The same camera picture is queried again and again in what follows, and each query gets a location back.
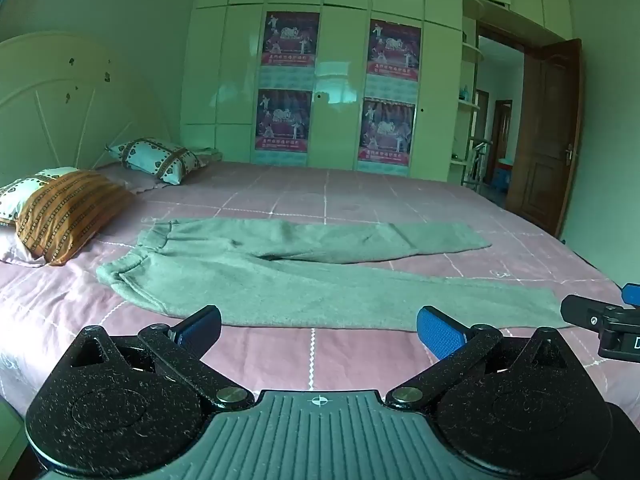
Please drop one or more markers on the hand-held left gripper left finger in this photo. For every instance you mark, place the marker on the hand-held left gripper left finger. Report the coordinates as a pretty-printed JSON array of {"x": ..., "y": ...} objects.
[{"x": 200, "y": 327}]

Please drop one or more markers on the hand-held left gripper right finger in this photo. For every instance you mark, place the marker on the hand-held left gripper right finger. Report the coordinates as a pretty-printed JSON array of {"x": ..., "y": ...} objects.
[{"x": 440, "y": 330}]

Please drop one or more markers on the grey-green pants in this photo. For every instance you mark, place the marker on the grey-green pants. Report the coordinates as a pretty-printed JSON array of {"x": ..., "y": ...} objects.
[{"x": 310, "y": 275}]

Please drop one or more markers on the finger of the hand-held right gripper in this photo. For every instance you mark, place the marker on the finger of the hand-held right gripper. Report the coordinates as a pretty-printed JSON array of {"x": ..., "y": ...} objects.
[
  {"x": 632, "y": 294},
  {"x": 580, "y": 310}
]

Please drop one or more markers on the white corner shelf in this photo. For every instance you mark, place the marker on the white corner shelf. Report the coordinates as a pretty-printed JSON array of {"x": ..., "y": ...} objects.
[{"x": 467, "y": 100}]

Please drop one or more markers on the metal frame rack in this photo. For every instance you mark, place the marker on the metal frame rack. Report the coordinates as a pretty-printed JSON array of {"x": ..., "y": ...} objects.
[{"x": 477, "y": 160}]

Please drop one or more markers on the orange striped pillow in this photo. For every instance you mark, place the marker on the orange striped pillow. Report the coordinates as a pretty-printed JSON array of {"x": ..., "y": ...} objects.
[{"x": 70, "y": 212}]

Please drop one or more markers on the wall poster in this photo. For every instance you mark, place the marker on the wall poster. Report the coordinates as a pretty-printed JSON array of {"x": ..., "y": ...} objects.
[
  {"x": 291, "y": 39},
  {"x": 394, "y": 50},
  {"x": 386, "y": 132},
  {"x": 284, "y": 120}
]

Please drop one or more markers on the brown wooden door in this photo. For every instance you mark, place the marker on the brown wooden door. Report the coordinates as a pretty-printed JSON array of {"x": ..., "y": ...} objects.
[{"x": 547, "y": 140}]

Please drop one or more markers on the pink quilted bed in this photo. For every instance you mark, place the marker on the pink quilted bed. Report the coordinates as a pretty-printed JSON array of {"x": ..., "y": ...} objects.
[{"x": 350, "y": 195}]

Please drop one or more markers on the white headboard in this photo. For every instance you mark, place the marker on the white headboard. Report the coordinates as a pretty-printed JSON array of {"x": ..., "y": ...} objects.
[{"x": 65, "y": 105}]

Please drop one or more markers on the folded light cloth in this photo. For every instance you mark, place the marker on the folded light cloth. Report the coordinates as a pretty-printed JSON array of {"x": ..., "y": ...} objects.
[{"x": 207, "y": 155}]

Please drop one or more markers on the white wardrobe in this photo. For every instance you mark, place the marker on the white wardrobe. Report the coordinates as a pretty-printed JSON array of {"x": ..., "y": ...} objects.
[{"x": 340, "y": 70}]

